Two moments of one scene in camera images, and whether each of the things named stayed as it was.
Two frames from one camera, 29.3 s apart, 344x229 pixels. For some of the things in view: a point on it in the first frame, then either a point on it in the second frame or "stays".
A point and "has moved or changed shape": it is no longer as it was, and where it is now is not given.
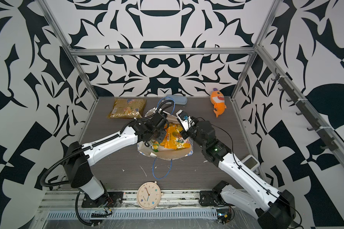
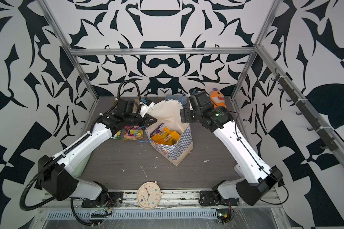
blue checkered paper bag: x=145 y=148 has moved or changed shape
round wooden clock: x=148 y=195 stays
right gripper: x=184 y=134 → x=185 y=112
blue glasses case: x=178 y=99 stays
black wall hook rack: x=331 y=145 stays
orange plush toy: x=217 y=98 stays
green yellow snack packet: x=155 y=146 has moved or changed shape
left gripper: x=162 y=136 → x=148 y=119
